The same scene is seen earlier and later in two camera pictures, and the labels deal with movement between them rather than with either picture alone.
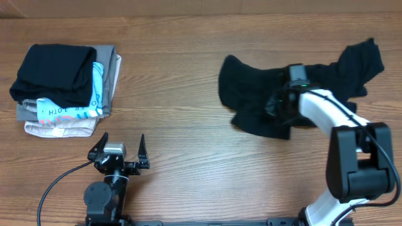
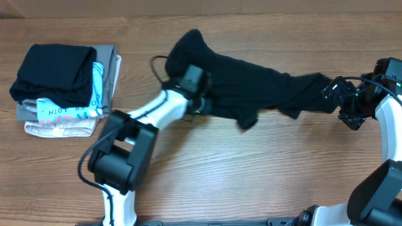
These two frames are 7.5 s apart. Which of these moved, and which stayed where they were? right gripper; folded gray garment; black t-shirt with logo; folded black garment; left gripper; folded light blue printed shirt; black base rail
Moved: black t-shirt with logo; right gripper; left gripper
Stayed: folded black garment; black base rail; folded gray garment; folded light blue printed shirt
